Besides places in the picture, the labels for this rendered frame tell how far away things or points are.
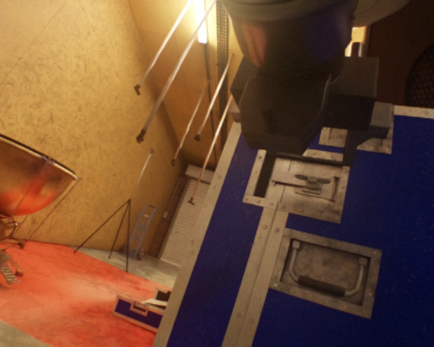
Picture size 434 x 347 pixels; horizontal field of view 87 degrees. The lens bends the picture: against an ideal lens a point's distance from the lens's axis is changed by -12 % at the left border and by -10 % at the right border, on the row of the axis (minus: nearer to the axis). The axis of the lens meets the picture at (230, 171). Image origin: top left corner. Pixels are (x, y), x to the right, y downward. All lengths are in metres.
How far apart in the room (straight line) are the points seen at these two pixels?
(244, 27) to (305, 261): 0.37
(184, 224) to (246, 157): 7.44
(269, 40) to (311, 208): 0.33
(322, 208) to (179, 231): 7.51
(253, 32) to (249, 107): 0.05
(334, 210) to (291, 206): 0.07
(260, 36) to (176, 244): 7.78
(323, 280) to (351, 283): 0.04
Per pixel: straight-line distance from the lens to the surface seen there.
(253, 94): 0.19
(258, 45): 0.18
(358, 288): 0.44
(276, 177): 0.49
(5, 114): 2.95
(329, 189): 0.48
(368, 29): 1.34
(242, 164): 0.51
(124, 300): 2.00
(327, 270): 0.45
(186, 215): 7.95
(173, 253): 7.89
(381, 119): 0.28
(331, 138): 0.53
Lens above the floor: 0.60
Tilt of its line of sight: 19 degrees up
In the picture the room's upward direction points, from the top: 19 degrees clockwise
